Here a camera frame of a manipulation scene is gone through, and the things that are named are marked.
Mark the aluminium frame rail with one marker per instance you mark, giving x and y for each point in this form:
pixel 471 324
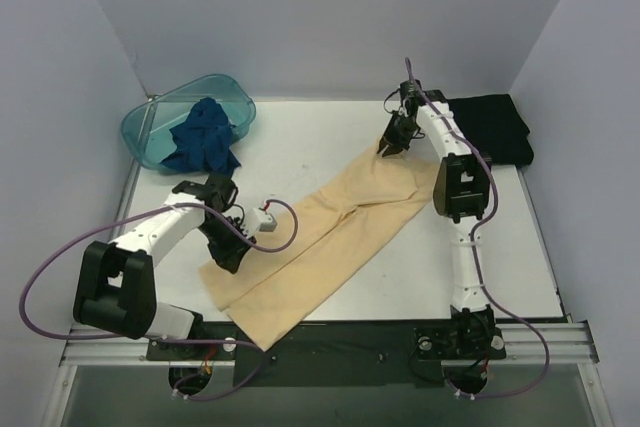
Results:
pixel 568 343

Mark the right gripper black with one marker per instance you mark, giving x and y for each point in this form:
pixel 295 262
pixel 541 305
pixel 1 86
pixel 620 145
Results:
pixel 396 133

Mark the blue t shirt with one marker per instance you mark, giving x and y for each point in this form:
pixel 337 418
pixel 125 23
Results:
pixel 203 141

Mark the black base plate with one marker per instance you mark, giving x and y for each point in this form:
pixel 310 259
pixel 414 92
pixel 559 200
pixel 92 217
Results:
pixel 338 354

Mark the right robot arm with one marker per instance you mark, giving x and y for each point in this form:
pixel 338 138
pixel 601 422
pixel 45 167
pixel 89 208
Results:
pixel 461 190

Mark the teal plastic basket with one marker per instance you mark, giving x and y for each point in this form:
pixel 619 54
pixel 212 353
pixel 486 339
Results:
pixel 145 129

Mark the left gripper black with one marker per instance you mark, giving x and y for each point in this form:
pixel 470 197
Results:
pixel 228 247

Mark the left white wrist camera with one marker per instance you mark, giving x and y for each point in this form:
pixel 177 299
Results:
pixel 259 220

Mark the black folded t shirt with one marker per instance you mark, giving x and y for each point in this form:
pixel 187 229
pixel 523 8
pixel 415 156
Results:
pixel 494 126

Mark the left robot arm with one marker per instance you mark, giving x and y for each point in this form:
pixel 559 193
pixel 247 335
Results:
pixel 116 289

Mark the beige t shirt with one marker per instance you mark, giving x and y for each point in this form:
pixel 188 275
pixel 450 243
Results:
pixel 331 234

